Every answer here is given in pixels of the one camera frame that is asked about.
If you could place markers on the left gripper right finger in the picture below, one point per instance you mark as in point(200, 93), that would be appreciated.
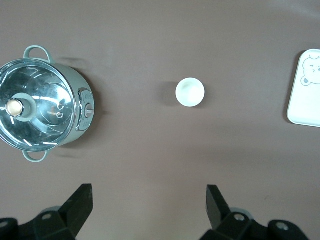
point(222, 220)

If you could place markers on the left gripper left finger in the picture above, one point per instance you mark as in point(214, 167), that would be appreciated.
point(72, 212)

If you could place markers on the white IKEA cup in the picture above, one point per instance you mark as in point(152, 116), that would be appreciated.
point(190, 92)

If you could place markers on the glass pot lid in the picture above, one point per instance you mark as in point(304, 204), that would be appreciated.
point(45, 100)

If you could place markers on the cream bear print tray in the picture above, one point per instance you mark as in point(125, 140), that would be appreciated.
point(305, 100)

